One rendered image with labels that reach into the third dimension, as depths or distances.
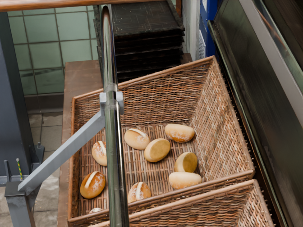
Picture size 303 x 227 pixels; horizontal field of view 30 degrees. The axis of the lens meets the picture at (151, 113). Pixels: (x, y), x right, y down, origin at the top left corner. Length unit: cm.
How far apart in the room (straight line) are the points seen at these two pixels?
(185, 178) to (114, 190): 79
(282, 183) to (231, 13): 66
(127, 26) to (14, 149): 90
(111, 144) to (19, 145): 161
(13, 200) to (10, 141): 132
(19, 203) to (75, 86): 101
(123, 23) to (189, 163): 56
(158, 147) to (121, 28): 44
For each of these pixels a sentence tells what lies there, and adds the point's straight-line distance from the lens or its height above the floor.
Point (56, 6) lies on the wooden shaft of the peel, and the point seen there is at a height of 119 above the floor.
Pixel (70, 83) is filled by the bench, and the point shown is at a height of 58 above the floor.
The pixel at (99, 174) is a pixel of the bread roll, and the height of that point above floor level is 64.
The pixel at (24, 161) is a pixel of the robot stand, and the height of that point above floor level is 11.
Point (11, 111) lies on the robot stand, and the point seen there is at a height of 39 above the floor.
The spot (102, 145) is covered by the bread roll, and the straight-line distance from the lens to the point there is 180.
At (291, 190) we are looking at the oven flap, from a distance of 119.
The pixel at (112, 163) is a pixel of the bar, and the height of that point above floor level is 117.
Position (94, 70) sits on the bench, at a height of 58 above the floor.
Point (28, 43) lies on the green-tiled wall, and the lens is 288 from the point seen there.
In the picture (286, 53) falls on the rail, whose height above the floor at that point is 144.
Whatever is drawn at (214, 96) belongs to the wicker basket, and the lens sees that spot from 174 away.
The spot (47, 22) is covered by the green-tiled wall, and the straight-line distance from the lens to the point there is 282.
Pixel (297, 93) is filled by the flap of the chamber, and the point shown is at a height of 142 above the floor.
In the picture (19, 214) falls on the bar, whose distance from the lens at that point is 128.
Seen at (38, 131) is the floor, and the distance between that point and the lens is 295.
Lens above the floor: 179
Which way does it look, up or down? 37 degrees down
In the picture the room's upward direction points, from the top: 2 degrees counter-clockwise
